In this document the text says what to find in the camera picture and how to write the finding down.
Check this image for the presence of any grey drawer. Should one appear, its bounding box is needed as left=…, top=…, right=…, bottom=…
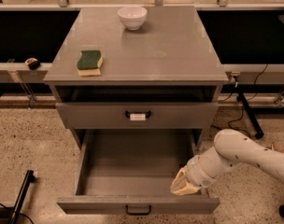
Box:
left=56, top=102, right=218, bottom=129
left=57, top=130, right=220, bottom=216

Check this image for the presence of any green yellow sponge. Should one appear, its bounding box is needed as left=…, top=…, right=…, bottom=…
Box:
left=77, top=50, right=104, bottom=77

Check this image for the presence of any black power adapter with cable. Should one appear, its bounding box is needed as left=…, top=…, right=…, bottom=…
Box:
left=223, top=74, right=257, bottom=137

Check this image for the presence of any black stand leg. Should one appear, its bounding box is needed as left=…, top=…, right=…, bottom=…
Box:
left=235, top=87, right=264, bottom=139
left=0, top=170, right=36, bottom=224

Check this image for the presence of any black stand leg left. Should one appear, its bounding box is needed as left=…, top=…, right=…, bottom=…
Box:
left=0, top=170, right=36, bottom=224

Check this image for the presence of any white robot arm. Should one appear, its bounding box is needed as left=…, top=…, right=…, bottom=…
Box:
left=170, top=129, right=284, bottom=195

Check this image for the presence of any black yellow tape measure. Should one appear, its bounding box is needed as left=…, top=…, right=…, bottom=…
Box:
left=24, top=58, right=40, bottom=70

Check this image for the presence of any tan shoe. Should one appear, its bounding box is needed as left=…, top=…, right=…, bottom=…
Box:
left=272, top=142, right=284, bottom=153

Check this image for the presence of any grey top drawer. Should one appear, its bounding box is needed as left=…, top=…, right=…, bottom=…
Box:
left=56, top=102, right=218, bottom=129

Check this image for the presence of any white ceramic bowl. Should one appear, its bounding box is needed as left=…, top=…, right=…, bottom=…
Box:
left=118, top=7, right=148, bottom=30

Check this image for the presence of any black stand leg right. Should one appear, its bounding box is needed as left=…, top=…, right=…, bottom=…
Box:
left=235, top=87, right=264, bottom=139

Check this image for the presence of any grey drawer cabinet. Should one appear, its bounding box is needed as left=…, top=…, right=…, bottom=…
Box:
left=44, top=7, right=227, bottom=145

